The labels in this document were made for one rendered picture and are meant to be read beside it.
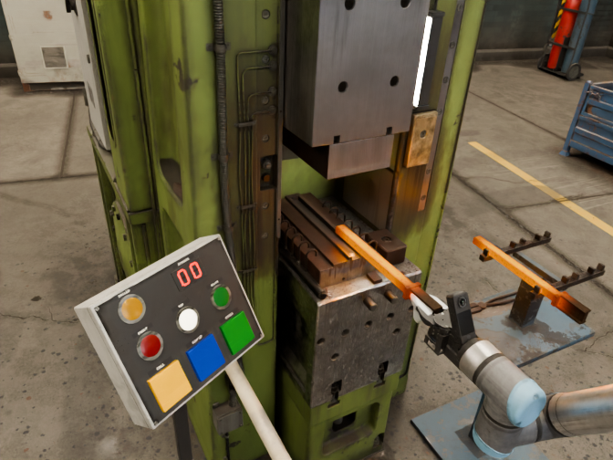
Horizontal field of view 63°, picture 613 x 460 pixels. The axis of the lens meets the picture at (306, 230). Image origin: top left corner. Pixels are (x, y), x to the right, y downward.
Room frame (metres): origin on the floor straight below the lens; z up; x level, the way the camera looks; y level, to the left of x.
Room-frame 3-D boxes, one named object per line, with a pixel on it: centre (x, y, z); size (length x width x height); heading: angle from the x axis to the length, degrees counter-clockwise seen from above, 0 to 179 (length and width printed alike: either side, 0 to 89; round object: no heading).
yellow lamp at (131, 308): (0.75, 0.34, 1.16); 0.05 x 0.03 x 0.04; 120
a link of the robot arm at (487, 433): (0.73, -0.45, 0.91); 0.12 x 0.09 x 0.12; 105
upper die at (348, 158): (1.39, -0.03, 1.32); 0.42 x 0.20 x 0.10; 30
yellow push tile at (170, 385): (0.70, 0.26, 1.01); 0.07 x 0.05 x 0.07; 145
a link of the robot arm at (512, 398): (0.73, -0.44, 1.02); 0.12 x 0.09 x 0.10; 30
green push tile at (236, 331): (0.87, 0.15, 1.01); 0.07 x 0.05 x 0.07; 145
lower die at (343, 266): (1.39, -0.03, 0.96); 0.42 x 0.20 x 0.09; 30
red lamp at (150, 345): (0.73, 0.30, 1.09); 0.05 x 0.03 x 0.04; 120
